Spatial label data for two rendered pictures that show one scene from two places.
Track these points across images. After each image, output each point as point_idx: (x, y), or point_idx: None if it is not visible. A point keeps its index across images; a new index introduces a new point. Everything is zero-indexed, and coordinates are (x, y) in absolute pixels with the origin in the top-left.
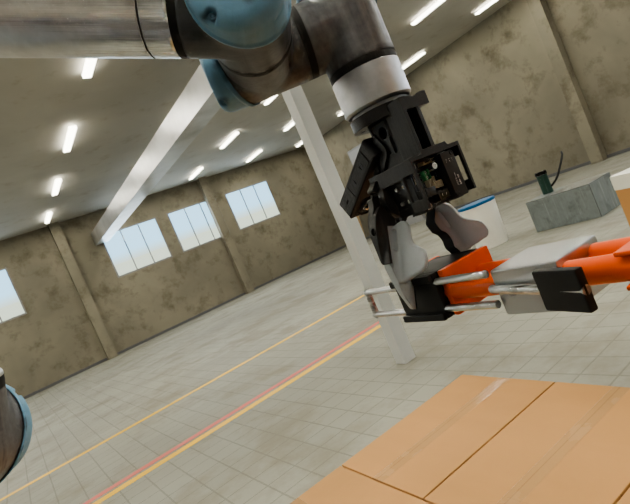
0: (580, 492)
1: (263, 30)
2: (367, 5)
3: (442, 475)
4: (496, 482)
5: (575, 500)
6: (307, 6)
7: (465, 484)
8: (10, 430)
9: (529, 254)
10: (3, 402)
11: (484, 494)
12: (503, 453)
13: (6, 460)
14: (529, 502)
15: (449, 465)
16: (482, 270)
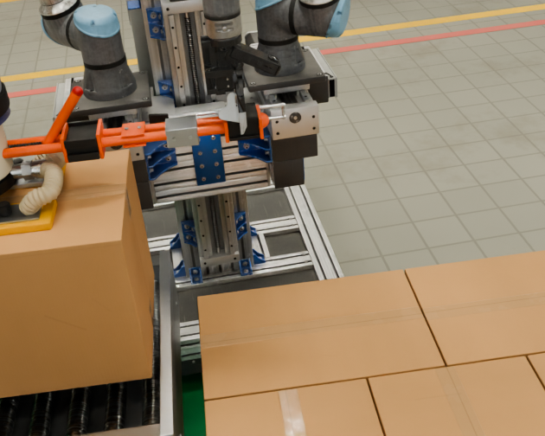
0: (414, 426)
1: None
2: None
3: None
4: (490, 400)
5: (410, 417)
6: None
7: (512, 384)
8: (320, 24)
9: (186, 122)
10: (317, 14)
11: (482, 385)
12: (531, 431)
13: (317, 33)
14: (439, 398)
15: None
16: (196, 112)
